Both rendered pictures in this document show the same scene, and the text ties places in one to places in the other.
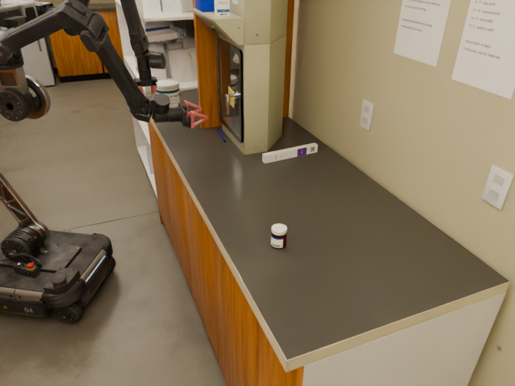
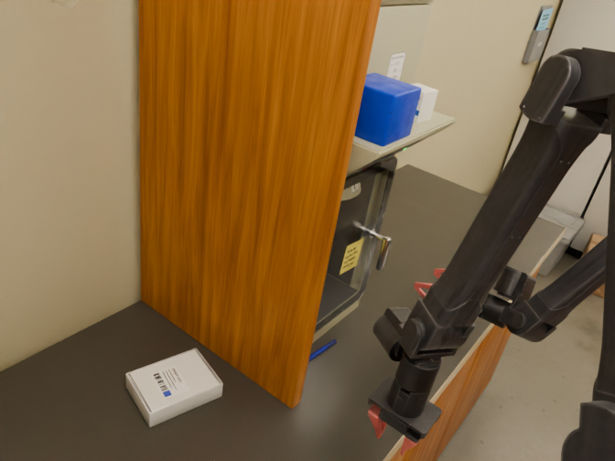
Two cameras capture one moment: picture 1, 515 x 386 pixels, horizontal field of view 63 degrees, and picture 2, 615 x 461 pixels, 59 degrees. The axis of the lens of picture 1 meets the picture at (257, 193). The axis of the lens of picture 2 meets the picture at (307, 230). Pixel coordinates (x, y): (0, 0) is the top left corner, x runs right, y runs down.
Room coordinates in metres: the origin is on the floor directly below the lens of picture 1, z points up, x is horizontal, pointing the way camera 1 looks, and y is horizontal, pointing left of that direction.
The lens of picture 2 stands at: (2.51, 0.94, 1.83)
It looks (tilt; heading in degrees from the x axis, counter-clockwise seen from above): 30 degrees down; 235
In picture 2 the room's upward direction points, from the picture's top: 10 degrees clockwise
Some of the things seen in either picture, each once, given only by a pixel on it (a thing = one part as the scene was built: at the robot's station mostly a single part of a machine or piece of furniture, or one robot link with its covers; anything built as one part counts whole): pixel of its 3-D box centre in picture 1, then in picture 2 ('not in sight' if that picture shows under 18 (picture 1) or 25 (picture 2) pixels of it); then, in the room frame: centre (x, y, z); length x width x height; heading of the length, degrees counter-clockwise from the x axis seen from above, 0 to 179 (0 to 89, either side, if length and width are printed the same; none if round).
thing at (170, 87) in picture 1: (168, 95); not in sight; (2.30, 0.51, 1.02); 0.13 x 0.13 x 0.15
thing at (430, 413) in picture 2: (145, 75); (408, 395); (1.99, 0.54, 1.21); 0.10 x 0.07 x 0.07; 113
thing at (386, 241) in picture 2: (231, 103); (377, 250); (1.73, 0.12, 1.17); 0.05 x 0.03 x 0.10; 113
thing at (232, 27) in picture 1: (217, 25); (390, 147); (1.82, 0.17, 1.46); 0.32 x 0.12 x 0.10; 23
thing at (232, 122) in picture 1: (229, 89); (344, 251); (1.84, 0.13, 1.19); 0.30 x 0.01 x 0.40; 23
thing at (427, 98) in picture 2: (221, 6); (417, 102); (1.76, 0.15, 1.54); 0.05 x 0.05 x 0.06; 16
